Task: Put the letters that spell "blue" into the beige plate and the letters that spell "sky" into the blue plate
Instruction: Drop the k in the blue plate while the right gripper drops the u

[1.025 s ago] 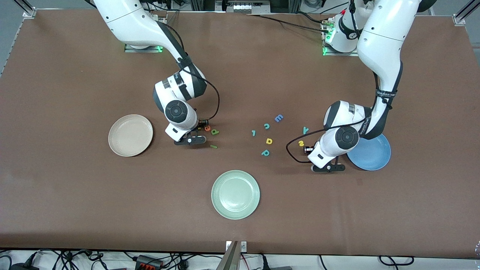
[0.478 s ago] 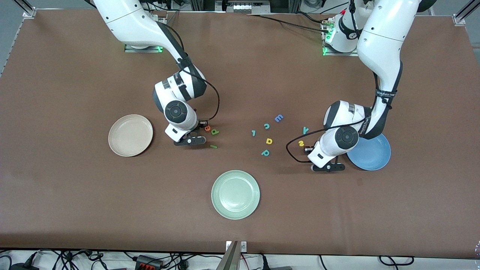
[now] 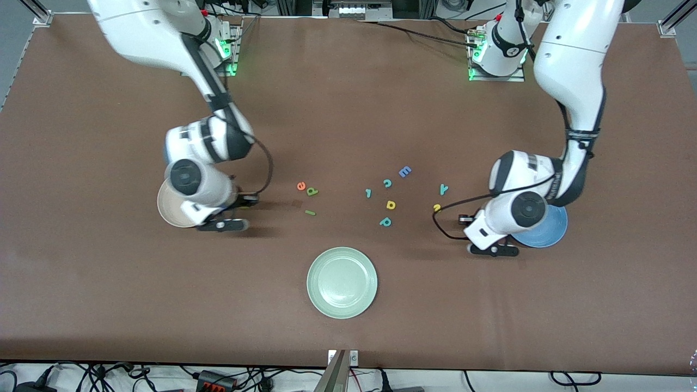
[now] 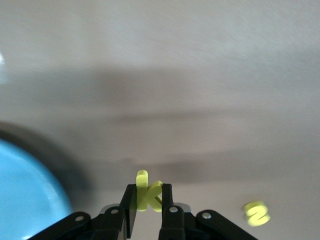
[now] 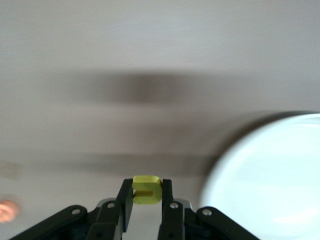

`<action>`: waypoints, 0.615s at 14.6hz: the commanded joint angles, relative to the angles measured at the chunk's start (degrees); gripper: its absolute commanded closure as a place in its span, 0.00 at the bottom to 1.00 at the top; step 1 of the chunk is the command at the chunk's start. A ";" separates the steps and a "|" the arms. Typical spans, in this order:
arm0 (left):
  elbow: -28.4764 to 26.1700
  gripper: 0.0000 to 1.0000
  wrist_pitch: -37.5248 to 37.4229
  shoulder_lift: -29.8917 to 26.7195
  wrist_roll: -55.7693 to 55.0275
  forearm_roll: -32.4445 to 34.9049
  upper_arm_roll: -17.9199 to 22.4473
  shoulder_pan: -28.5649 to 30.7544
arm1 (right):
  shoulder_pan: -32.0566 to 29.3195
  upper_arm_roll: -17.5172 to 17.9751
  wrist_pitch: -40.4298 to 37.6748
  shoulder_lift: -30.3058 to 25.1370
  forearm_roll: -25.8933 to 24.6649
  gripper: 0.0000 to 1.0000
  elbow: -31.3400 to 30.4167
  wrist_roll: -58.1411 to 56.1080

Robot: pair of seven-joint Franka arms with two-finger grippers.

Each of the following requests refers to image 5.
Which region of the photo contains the orange foam letter e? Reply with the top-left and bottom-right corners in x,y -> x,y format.
0,198 -> 21,224

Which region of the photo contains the beige plate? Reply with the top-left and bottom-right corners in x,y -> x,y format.
199,113 -> 320,240

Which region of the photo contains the yellow foam letter c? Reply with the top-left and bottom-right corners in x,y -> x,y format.
131,175 -> 163,206

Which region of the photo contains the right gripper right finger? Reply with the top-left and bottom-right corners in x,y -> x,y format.
157,178 -> 260,240

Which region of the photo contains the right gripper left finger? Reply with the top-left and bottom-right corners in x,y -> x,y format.
9,178 -> 134,240

